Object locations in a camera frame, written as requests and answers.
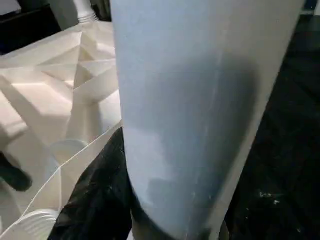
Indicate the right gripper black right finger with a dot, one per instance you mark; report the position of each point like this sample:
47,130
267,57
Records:
260,215

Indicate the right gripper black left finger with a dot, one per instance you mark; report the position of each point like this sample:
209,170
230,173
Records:
100,200

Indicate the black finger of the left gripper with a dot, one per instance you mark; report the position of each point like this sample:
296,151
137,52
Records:
16,175

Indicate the white plastic table top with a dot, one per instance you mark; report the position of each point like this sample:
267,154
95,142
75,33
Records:
50,95

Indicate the black plastic mat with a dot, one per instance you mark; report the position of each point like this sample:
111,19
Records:
295,112

